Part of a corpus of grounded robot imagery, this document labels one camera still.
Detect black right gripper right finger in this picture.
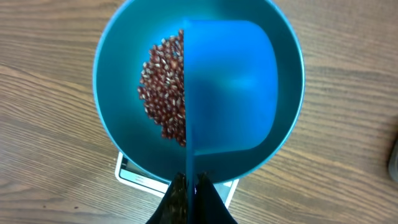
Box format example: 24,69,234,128
194,173,237,224

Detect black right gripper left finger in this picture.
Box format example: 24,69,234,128
146,173,188,224

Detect blue plastic measuring scoop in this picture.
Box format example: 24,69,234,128
183,20,278,223

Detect white digital kitchen scale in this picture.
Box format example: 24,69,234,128
114,152,239,208

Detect blue plastic bowl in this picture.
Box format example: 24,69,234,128
93,0,305,182

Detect red adzuki beans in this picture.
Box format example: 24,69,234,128
137,29,187,147

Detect clear plastic container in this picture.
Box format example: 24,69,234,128
388,145,398,182

